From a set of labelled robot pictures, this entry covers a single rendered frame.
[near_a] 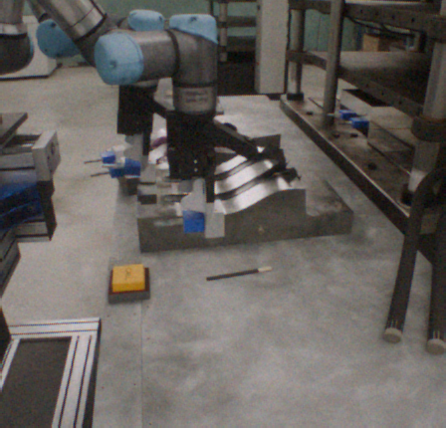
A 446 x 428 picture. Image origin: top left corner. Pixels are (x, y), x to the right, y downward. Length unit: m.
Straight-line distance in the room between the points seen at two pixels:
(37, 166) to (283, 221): 0.61
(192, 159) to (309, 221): 0.38
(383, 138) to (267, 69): 3.78
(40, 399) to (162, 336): 0.81
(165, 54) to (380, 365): 0.59
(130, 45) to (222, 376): 0.52
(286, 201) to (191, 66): 0.42
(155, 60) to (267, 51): 4.66
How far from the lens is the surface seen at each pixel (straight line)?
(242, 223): 0.98
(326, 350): 0.77
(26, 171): 1.16
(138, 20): 0.94
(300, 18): 2.22
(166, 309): 0.84
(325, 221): 1.04
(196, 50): 0.70
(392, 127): 1.67
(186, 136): 0.76
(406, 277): 0.88
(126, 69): 0.65
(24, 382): 1.60
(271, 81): 5.38
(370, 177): 1.45
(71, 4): 0.75
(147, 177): 1.09
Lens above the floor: 1.35
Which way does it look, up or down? 28 degrees down
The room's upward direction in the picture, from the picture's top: straight up
